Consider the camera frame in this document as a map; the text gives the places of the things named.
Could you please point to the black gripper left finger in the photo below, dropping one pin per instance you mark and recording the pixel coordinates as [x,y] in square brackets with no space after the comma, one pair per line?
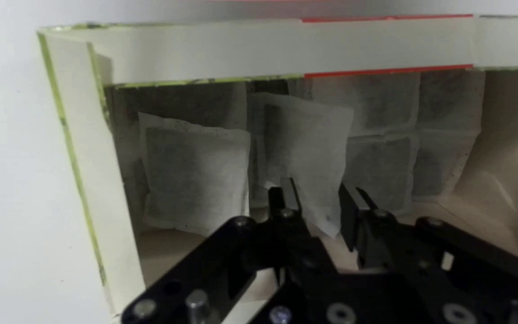
[282,209]

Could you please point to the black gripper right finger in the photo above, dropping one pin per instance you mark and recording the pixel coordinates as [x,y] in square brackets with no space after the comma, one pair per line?
[359,218]

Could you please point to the open green tea box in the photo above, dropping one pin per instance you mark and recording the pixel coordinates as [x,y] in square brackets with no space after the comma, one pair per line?
[269,51]

